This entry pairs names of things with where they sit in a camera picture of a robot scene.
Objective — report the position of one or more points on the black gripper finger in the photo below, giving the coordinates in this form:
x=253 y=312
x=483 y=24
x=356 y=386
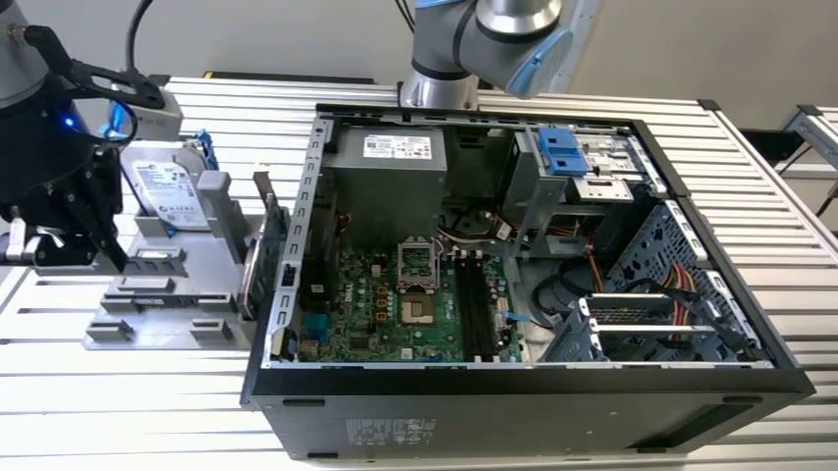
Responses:
x=97 y=216

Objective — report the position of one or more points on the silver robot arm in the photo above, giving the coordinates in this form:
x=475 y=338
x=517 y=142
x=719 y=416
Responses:
x=497 y=34

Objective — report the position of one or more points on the black RAM slot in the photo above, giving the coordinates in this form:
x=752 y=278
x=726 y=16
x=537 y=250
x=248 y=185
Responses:
x=468 y=309
x=485 y=309

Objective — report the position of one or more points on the hard disk in blue carrier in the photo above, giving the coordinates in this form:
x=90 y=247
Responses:
x=169 y=191

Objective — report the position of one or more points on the grey parts rack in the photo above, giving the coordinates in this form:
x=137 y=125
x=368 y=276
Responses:
x=209 y=235

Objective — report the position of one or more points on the graphics card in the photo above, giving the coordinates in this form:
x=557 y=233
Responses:
x=264 y=255

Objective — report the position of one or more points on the beige four-pin connector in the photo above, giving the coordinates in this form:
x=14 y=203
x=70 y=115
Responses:
x=376 y=270

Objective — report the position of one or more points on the grey power supply unit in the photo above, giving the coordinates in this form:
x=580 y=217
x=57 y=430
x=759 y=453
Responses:
x=385 y=196

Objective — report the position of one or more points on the green motherboard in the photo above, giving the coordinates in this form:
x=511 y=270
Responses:
x=367 y=338

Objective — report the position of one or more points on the CPU socket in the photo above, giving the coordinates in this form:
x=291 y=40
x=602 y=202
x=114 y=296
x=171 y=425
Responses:
x=419 y=309

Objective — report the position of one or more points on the thin metal locking lever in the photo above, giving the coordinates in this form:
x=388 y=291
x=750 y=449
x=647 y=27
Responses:
x=437 y=267

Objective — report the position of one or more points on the black round speaker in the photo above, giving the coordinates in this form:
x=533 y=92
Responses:
x=467 y=225

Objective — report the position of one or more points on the white label tag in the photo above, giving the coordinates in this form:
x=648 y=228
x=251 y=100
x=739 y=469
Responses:
x=500 y=231

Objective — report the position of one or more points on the blue drive latch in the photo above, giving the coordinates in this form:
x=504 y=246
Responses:
x=559 y=147

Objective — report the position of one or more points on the metal disk bay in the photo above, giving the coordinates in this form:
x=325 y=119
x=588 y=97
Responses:
x=565 y=338

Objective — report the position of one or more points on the black PC case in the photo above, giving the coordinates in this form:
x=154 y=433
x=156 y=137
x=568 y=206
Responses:
x=523 y=417

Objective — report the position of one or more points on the silver optical drive cage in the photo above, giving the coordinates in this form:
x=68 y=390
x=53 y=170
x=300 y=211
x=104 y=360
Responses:
x=602 y=189

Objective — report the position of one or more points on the metal slat side table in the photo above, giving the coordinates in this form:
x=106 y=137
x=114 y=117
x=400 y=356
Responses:
x=815 y=122

